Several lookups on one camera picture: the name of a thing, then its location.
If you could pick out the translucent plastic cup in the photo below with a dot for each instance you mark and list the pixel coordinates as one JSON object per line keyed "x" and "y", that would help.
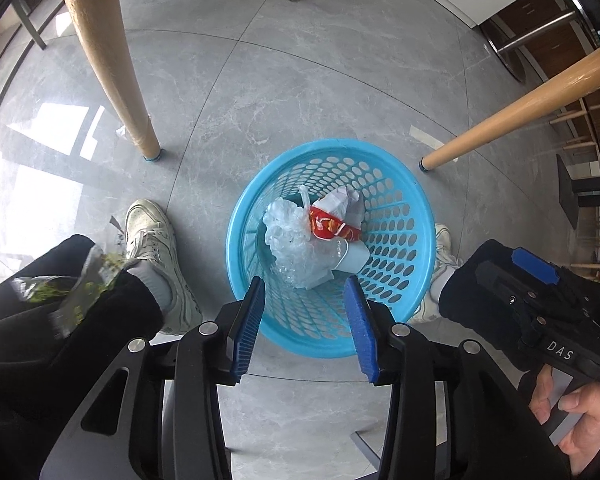
{"x": 355, "y": 259}

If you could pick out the white paper wrapper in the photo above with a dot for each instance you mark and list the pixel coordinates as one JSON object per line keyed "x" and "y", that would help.
{"x": 347, "y": 200}

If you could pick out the small white paper scrap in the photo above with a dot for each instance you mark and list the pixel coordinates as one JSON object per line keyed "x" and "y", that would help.
{"x": 122, "y": 132}

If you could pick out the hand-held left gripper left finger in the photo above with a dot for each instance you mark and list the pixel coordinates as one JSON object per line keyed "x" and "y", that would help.
{"x": 245, "y": 335}

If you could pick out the green clear snack wrapper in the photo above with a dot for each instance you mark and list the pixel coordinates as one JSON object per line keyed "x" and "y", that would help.
{"x": 87, "y": 285}

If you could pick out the red yellow snack wrapper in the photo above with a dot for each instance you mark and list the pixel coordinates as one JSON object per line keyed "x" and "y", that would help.
{"x": 325, "y": 225}

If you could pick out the person's left leg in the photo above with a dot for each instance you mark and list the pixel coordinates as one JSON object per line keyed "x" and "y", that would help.
{"x": 20, "y": 360}

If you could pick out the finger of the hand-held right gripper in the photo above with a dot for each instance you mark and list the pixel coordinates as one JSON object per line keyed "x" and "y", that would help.
{"x": 535, "y": 265}
{"x": 502, "y": 285}

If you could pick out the clear plastic wrap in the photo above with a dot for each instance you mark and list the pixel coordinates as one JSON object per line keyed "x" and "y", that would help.
{"x": 290, "y": 245}

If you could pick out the person's white shoe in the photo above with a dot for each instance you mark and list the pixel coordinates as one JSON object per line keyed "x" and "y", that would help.
{"x": 442, "y": 247}
{"x": 150, "y": 230}

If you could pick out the person's right white shoe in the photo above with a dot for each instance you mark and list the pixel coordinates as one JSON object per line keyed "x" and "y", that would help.
{"x": 442, "y": 247}

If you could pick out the person's right hand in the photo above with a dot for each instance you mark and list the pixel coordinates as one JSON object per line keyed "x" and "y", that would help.
{"x": 590, "y": 410}

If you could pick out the dark wooden cabinet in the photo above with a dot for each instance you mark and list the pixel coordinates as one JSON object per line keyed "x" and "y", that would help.
{"x": 530, "y": 15}

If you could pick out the person's left white shoe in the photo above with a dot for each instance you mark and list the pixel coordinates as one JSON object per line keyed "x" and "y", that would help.
{"x": 150, "y": 230}

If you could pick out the round white table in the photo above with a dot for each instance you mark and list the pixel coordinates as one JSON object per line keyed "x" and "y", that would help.
{"x": 110, "y": 60}

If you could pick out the person's right leg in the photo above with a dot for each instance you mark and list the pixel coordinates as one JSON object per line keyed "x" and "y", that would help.
{"x": 460, "y": 300}

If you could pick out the person's leg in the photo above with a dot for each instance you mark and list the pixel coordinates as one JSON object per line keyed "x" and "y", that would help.
{"x": 460, "y": 300}
{"x": 20, "y": 360}

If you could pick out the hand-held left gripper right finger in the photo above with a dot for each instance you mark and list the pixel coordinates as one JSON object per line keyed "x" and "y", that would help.
{"x": 362, "y": 335}

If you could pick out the blue plastic basket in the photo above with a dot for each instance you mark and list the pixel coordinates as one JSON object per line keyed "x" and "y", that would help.
{"x": 380, "y": 185}

